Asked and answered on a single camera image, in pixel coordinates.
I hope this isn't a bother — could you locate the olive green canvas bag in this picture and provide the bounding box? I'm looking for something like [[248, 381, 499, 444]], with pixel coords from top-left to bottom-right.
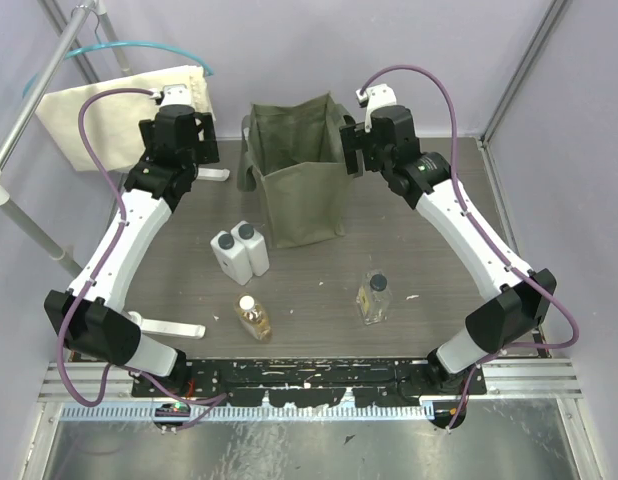
[[237, 93, 352, 249]]

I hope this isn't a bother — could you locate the white square bottle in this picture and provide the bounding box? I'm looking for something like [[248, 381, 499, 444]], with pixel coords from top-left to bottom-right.
[[230, 221, 270, 277], [210, 231, 253, 286]]

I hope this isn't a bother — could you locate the clear square bottle grey cap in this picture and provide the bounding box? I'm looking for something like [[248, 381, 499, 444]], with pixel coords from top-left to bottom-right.
[[356, 269, 392, 326]]

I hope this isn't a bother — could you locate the amber liquid bottle white cap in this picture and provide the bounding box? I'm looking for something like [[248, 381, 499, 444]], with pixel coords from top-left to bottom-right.
[[234, 294, 272, 342]]

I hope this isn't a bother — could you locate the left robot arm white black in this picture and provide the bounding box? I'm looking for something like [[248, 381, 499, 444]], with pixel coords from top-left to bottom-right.
[[44, 105, 219, 396]]

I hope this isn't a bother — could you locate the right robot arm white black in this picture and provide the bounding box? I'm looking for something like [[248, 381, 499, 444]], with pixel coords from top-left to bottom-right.
[[340, 105, 557, 394]]

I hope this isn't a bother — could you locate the cream canvas cloth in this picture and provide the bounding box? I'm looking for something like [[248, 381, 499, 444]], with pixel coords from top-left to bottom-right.
[[36, 65, 213, 172]]

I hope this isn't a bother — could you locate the teal clothes hanger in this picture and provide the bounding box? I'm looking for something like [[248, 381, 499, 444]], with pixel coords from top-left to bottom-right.
[[22, 40, 215, 99]]

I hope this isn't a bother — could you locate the metal clothes rack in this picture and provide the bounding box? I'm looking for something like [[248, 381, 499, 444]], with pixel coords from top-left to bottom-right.
[[0, 0, 230, 341]]

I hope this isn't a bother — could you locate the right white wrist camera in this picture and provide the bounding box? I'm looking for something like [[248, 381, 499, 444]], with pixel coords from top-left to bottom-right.
[[356, 84, 397, 133]]

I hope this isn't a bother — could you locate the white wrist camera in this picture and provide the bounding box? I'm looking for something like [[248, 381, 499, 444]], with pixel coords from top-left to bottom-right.
[[356, 84, 397, 133], [150, 84, 194, 107]]

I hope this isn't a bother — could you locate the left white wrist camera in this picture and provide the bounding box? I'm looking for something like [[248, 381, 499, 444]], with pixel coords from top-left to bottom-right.
[[150, 84, 194, 107]]

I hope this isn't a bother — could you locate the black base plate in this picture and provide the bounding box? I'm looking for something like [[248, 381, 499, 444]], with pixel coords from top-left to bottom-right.
[[131, 357, 487, 407]]

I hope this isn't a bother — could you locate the aluminium rail front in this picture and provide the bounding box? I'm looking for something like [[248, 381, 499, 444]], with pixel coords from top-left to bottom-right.
[[37, 357, 584, 401]]

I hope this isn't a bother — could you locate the grey slotted cable duct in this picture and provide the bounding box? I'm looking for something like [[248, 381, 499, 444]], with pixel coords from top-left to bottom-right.
[[60, 400, 434, 422]]

